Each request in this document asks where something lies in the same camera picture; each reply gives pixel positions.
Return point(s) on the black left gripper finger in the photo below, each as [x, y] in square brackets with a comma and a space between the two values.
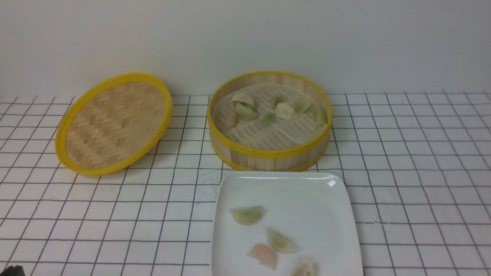
[13, 271]

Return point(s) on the green dumpling on plate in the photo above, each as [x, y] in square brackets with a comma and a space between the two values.
[247, 216]

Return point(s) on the pink dumpling on plate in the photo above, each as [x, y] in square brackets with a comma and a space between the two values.
[264, 255]

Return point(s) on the white square plate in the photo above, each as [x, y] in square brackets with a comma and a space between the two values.
[312, 209]

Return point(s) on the beige dumpling on plate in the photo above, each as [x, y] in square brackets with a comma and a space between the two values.
[304, 268]

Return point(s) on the yellow rimmed bamboo steamer lid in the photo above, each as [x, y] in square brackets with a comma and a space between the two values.
[114, 124]

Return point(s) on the pink dumpling in steamer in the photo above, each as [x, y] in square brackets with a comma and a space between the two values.
[230, 121]

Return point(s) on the white dumpling in steamer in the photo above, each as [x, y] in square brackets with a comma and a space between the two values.
[243, 98]

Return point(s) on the yellow rimmed bamboo steamer basket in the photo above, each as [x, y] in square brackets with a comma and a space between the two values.
[242, 158]

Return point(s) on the small green dumpling in steamer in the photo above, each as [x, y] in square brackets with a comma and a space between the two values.
[267, 118]

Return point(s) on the cream dumpling in steamer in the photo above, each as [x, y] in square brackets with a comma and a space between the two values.
[286, 112]

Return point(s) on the green dumpling steamer back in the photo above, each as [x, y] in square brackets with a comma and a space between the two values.
[278, 99]

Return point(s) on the green dumpling steamer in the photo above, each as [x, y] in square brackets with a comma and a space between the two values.
[301, 105]
[278, 99]

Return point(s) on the green dumpling steamer right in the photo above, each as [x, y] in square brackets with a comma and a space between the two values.
[301, 105]

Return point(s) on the green dumpling steamer edge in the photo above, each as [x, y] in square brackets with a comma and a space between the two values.
[320, 116]

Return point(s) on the white grid tablecloth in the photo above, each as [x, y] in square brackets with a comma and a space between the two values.
[416, 166]

